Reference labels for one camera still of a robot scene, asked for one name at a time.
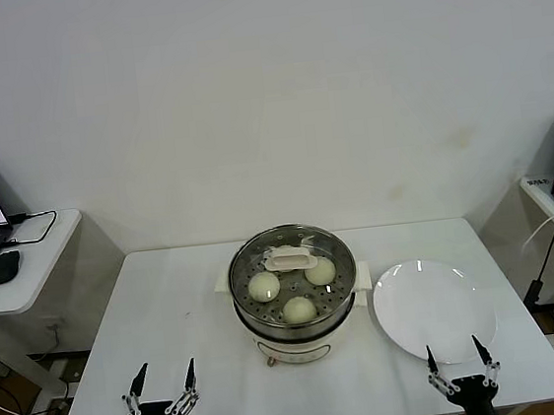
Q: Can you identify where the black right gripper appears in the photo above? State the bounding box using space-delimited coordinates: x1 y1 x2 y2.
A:
422 332 505 415

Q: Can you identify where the white steamed baozi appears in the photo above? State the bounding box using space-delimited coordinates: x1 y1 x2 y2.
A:
246 270 283 305
304 258 338 288
281 293 318 326

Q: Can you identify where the round glass pot lid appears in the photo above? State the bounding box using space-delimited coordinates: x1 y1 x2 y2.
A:
223 218 361 323

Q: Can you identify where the stainless steel steamer basket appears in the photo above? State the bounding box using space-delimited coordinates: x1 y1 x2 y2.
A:
221 217 364 345

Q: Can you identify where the round white plate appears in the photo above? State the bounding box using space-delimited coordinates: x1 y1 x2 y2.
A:
369 252 502 372

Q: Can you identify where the white side desk with mouse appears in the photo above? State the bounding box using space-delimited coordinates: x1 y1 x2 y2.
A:
0 206 103 415

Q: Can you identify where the black computer mouse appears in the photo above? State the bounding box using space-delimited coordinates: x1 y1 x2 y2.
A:
0 248 24 286

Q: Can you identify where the black cable with adapter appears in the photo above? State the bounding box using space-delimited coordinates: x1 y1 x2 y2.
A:
515 215 554 310

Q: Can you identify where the white wall socket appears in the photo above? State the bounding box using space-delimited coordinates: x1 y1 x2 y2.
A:
43 313 70 342

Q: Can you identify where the black laptop charger cable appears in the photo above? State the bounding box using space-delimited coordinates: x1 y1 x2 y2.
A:
0 208 61 249

